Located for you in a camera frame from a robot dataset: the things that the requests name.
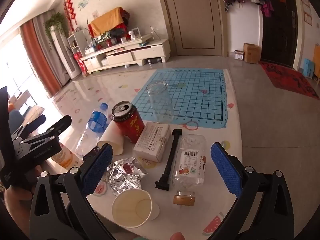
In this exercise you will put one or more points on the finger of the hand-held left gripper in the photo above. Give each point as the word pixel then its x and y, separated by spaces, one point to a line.
pixel 63 123
pixel 91 154

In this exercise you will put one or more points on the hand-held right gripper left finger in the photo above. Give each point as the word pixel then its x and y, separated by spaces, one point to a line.
pixel 96 170

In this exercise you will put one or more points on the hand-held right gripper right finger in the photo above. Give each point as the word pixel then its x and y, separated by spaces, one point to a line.
pixel 226 170

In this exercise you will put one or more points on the orange label bottle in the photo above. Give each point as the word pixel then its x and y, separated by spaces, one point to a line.
pixel 65 157

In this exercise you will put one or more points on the white paper cup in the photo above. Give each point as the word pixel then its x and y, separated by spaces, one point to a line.
pixel 125 210
pixel 112 135

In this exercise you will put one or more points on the silver foil wrapper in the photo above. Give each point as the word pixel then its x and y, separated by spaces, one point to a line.
pixel 125 180

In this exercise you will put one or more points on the blue label plastic water bottle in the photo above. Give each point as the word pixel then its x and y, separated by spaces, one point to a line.
pixel 96 122

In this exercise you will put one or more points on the clear bottle with orange cap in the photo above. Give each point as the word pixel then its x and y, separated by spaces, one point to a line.
pixel 190 165

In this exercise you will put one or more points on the red drink can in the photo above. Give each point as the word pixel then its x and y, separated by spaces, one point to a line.
pixel 130 127

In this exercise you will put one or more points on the white cardboard box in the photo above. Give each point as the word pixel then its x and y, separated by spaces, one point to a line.
pixel 152 142

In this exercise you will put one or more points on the person's left hand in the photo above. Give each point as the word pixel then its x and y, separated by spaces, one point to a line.
pixel 17 202

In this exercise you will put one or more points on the blue sofa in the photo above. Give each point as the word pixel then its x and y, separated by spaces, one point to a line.
pixel 35 122

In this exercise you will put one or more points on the red boxes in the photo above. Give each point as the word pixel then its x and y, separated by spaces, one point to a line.
pixel 80 63

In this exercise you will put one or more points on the orange curtain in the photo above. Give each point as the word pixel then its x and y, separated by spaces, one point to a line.
pixel 40 60

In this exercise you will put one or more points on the white shelf cabinet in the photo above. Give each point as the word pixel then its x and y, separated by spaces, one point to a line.
pixel 75 45

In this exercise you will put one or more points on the blue grid mat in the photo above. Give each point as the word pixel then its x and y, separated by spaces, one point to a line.
pixel 195 97

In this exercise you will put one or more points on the pink slipper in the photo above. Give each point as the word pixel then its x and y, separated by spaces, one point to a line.
pixel 178 236

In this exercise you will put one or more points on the clear glass jar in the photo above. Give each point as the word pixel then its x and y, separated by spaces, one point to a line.
pixel 160 105

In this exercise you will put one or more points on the green hanging plant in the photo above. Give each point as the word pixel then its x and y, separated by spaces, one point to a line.
pixel 56 23

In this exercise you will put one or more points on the white television cabinet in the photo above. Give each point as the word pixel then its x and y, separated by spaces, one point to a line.
pixel 140 52

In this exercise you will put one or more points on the red doormat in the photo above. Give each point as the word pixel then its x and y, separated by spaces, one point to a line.
pixel 287 77

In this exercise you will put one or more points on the white toy figure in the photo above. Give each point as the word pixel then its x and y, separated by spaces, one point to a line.
pixel 131 35

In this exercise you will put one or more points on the orange cloth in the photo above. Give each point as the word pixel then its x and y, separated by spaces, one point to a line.
pixel 107 20

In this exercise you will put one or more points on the small printed box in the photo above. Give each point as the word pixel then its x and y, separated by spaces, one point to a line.
pixel 239 55

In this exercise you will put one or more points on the brown cardboard box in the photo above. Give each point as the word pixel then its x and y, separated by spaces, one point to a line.
pixel 252 53

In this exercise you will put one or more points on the clear glass flask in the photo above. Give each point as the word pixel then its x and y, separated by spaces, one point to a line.
pixel 153 33

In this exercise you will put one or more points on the blue plastic stool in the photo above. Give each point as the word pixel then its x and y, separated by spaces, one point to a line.
pixel 307 67

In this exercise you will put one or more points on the wooden cabinet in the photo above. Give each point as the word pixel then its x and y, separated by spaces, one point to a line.
pixel 317 62

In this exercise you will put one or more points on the dark brown door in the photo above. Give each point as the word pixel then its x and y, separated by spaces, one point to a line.
pixel 277 30

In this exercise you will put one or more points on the beige door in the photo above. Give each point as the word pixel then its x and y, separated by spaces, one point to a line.
pixel 195 17

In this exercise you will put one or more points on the red wall decoration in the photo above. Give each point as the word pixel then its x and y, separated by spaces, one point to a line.
pixel 70 10

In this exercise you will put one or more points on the white photo frame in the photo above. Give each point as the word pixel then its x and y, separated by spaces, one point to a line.
pixel 137 31

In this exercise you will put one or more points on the wall posters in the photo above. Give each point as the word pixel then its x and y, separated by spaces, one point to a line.
pixel 306 7

